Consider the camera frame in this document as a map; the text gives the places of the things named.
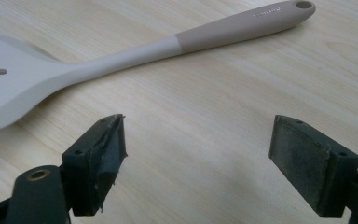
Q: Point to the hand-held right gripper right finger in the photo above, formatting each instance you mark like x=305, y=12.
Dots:
x=310, y=165

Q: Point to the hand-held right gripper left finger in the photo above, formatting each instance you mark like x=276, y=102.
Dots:
x=88, y=168

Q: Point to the white slotted spatula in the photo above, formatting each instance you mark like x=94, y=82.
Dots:
x=130, y=59

